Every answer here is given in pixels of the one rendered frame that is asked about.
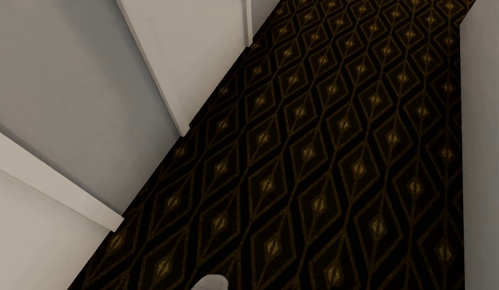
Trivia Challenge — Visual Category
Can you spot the white door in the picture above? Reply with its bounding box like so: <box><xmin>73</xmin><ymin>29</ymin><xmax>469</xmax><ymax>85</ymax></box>
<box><xmin>121</xmin><ymin>0</ymin><xmax>248</xmax><ymax>126</ymax></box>
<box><xmin>0</xmin><ymin>165</ymin><xmax>111</xmax><ymax>290</ymax></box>
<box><xmin>116</xmin><ymin>0</ymin><xmax>254</xmax><ymax>137</ymax></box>

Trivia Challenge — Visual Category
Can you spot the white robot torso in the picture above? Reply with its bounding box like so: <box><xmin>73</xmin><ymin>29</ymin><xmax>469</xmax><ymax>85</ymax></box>
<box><xmin>192</xmin><ymin>275</ymin><xmax>229</xmax><ymax>290</ymax></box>

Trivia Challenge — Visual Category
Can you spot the white door frame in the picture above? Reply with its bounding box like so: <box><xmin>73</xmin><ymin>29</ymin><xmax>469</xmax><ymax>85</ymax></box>
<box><xmin>0</xmin><ymin>126</ymin><xmax>125</xmax><ymax>233</ymax></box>

